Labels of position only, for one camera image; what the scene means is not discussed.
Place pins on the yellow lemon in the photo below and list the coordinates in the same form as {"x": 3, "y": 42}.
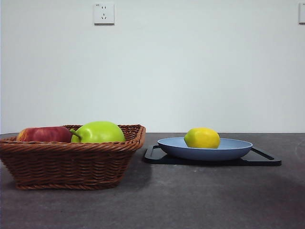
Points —
{"x": 202, "y": 138}

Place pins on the blue round plate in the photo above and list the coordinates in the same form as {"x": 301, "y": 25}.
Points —
{"x": 205, "y": 152}

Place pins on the brown woven wicker basket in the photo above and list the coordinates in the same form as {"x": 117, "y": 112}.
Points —
{"x": 71, "y": 162}

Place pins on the green apple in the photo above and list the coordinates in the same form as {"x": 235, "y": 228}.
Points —
{"x": 100, "y": 133}

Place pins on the red apple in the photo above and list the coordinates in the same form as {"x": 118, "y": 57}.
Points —
{"x": 43, "y": 134}

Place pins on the black flat tray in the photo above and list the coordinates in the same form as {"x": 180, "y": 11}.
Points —
{"x": 257, "y": 159}

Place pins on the white wall power outlet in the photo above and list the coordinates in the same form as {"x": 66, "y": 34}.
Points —
{"x": 104, "y": 13}
{"x": 302, "y": 13}

